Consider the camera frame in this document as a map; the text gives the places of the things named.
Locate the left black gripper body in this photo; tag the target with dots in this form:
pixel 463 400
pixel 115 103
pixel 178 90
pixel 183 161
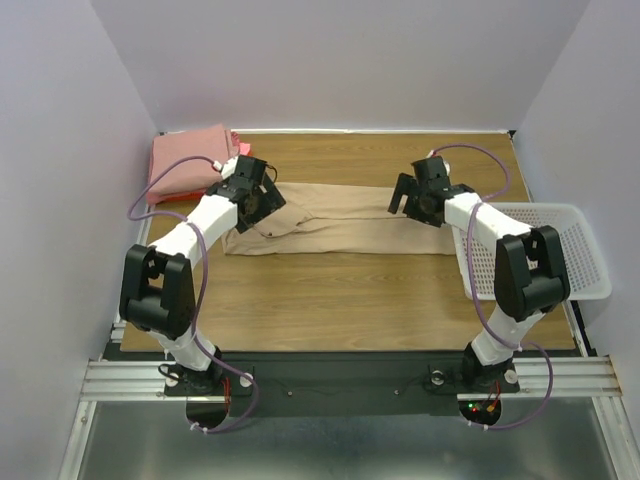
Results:
pixel 256 193

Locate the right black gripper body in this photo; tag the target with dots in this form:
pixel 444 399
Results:
pixel 406 198

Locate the beige t shirt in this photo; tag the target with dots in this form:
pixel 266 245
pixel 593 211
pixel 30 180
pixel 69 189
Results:
pixel 323 218

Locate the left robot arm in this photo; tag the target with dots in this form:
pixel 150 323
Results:
pixel 158 295

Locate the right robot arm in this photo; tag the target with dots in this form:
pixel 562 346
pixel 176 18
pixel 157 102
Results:
pixel 530 275

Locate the folded light pink t shirt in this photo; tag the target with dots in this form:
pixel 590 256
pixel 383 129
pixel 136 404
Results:
pixel 244 149

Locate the white plastic basket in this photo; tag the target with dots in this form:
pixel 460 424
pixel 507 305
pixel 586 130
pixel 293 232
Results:
pixel 586 268

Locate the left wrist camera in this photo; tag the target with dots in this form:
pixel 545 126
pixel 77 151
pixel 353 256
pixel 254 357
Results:
pixel 227 168

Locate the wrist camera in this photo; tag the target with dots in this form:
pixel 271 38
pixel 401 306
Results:
pixel 227 168
pixel 435 154

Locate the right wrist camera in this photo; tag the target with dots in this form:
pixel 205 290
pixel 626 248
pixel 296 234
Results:
pixel 435 154

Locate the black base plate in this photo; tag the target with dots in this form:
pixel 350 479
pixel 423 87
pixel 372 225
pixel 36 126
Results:
pixel 309 384

